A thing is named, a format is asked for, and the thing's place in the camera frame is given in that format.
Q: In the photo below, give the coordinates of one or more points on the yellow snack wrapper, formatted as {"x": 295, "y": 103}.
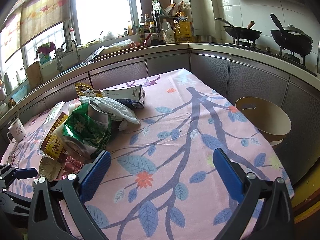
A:
{"x": 83, "y": 89}

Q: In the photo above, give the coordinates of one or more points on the yellow cooking oil bottle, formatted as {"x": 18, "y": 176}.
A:
{"x": 183, "y": 28}

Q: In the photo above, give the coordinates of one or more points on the white enamel mug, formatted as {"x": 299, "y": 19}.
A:
{"x": 16, "y": 131}

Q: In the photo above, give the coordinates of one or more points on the pink floral tablecloth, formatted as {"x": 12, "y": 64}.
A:
{"x": 162, "y": 183}

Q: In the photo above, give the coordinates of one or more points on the white plastic jug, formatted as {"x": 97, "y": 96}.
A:
{"x": 168, "y": 32}

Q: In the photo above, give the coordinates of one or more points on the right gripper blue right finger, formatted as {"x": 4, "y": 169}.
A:
{"x": 231, "y": 174}

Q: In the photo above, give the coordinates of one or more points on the red snack wrapper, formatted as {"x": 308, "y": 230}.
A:
{"x": 71, "y": 165}

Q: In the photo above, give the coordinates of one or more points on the dark soy sauce bottle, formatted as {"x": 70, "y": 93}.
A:
{"x": 153, "y": 34}

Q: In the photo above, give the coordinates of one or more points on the yellow red cardboard box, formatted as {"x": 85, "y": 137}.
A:
{"x": 50, "y": 144}

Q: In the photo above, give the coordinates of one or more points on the black wok with lid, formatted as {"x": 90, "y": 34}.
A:
{"x": 298, "y": 43}

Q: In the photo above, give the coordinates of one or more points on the black wok wooden handle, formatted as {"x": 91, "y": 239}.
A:
{"x": 239, "y": 32}

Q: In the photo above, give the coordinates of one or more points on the green foil snack bag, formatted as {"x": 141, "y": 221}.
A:
{"x": 87, "y": 130}

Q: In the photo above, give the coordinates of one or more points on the wooden cutting board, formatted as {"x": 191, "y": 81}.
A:
{"x": 34, "y": 75}

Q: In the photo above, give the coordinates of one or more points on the white crumpled plastic bag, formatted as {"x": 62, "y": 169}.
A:
{"x": 112, "y": 107}

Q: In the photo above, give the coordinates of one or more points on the patterned roller blind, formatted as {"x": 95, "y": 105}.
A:
{"x": 28, "y": 19}

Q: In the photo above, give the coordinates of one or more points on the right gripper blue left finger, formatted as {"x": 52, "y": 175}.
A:
{"x": 92, "y": 174}

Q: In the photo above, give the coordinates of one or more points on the gas stove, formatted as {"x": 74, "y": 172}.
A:
{"x": 270, "y": 51}

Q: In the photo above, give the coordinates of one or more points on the beige round trash bin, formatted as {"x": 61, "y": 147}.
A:
{"x": 271, "y": 121}

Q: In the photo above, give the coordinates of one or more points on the silver kitchen faucet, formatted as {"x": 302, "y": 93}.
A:
{"x": 66, "y": 47}

